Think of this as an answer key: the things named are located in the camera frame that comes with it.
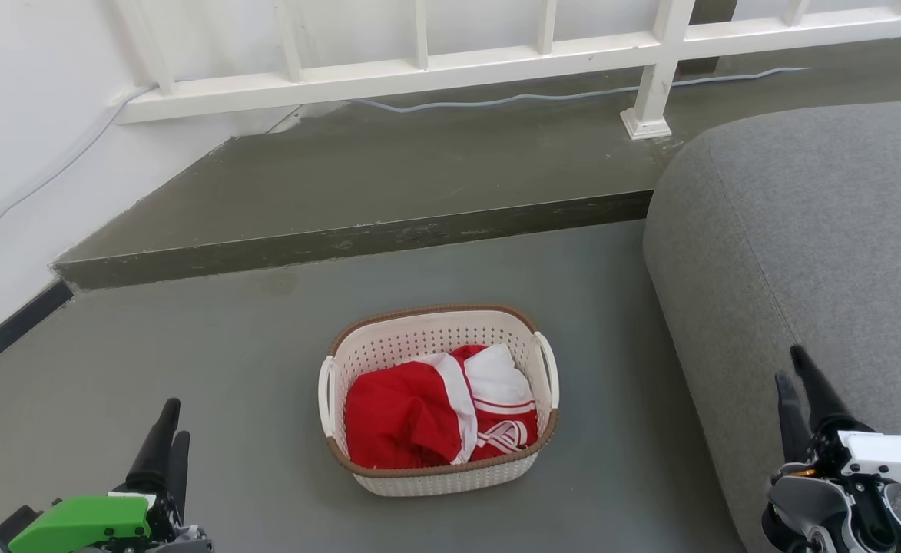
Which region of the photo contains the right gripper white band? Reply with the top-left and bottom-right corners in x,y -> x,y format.
761,344 -> 901,553

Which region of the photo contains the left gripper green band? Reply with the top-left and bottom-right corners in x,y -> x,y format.
0,398 -> 214,553

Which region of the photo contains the white plastic laundry basket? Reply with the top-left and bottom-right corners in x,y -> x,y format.
317,303 -> 560,498

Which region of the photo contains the grey fabric sofa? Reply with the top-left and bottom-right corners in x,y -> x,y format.
642,98 -> 901,553

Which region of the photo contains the black baseboard strip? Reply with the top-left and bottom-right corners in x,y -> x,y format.
0,280 -> 75,388

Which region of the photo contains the red and white garment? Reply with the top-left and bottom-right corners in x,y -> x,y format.
345,343 -> 539,470

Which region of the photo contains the white railing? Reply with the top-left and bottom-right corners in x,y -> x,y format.
108,0 -> 901,141

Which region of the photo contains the grey cable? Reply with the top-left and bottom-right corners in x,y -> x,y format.
0,67 -> 812,257

